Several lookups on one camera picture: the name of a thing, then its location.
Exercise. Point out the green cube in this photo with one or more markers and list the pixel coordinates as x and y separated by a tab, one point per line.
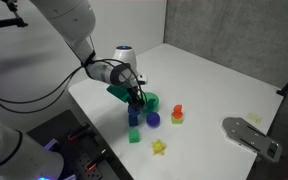
134	136

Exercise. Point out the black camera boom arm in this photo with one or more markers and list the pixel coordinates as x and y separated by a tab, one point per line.
4	23

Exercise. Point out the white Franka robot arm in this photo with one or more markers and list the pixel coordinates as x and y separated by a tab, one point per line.
70	16

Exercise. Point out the purple ball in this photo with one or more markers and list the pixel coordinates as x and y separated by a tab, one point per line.
153	119

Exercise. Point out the green bowl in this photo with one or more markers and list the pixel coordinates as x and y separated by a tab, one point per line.
154	98

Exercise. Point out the blue toy piece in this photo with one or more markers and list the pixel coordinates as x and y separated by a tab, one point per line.
150	104

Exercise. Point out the dark blue cube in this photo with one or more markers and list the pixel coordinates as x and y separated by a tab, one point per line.
133	121

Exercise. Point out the black perforated base board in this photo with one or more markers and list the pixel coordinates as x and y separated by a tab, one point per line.
70	151

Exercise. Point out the orange toy figure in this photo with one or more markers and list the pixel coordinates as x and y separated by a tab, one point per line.
177	110

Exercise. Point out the grey metal plate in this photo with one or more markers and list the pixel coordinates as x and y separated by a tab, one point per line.
250	138

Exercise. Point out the yellow spiky toy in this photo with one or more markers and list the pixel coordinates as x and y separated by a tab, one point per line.
158	147

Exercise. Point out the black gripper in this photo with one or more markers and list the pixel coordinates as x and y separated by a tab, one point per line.
134	93

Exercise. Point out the yellow-green small block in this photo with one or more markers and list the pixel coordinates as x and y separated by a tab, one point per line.
177	120

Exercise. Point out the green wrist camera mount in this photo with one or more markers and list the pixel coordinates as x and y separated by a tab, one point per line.
117	91

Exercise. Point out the pale yellow tape patch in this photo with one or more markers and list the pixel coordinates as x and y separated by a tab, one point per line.
254	117

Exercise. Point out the black orange clamp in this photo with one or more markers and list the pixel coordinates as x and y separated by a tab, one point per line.
96	161
79	132

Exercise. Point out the white bracket lit purple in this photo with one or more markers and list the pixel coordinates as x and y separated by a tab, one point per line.
51	144

